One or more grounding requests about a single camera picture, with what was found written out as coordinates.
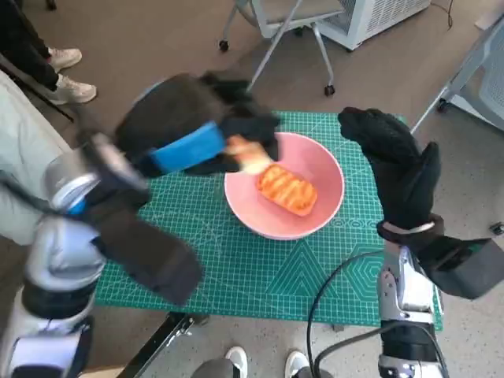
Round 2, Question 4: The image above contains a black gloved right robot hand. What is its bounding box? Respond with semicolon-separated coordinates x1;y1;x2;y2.
337;106;441;233

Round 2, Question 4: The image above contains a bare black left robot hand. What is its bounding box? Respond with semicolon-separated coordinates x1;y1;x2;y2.
116;70;283;178

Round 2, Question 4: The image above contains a round toy bread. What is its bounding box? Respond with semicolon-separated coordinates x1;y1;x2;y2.
226;135;272;176

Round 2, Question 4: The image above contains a pink bowl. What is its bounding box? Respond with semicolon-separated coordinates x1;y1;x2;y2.
223;132;346;242

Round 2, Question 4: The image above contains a long striped toy bread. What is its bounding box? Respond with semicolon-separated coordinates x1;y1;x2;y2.
256;164;318;217

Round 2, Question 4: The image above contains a black slanted stand leg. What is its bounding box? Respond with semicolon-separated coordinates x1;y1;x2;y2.
7;74;75;123

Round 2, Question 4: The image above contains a white mesh chair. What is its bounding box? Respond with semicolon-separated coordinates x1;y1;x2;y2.
411;17;504;133

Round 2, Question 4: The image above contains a grey wheeled office chair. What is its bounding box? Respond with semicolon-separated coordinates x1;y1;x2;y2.
218;0;348;110

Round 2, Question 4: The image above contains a seated person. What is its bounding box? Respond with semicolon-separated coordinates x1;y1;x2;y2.
0;72;86;245

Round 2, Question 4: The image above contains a white perforated cabinet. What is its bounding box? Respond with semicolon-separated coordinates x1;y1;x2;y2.
317;0;432;51

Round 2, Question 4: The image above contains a standing person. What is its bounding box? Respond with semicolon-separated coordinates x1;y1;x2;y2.
0;0;98;106

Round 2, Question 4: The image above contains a green cutting mat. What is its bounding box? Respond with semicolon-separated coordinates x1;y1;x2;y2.
92;109;444;328

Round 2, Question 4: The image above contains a white flat sheet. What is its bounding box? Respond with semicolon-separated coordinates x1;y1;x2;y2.
474;3;504;31

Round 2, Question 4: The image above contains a white shoe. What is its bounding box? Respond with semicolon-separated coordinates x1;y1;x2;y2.
224;346;250;378
283;349;310;378

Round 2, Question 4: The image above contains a black folding table brace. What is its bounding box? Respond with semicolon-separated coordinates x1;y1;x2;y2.
121;313;212;378

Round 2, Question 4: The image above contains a tan wooden board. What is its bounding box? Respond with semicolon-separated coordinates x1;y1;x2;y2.
80;365;127;378

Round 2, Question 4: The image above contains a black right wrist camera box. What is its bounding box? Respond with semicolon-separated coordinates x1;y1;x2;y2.
413;234;504;301

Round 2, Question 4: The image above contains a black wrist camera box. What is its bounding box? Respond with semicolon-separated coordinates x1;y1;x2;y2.
413;234;504;301
90;204;204;306

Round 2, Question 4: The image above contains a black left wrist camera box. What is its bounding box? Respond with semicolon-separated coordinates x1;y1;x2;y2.
90;204;204;306

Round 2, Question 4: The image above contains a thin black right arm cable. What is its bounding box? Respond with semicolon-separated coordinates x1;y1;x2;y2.
308;248;385;378

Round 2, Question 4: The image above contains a thin black floor cable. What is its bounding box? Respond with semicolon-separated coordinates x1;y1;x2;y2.
431;0;454;28

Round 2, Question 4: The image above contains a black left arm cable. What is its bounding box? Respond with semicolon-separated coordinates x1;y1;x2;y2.
0;172;72;217

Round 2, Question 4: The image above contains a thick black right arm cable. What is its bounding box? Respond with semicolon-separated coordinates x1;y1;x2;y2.
313;321;450;378

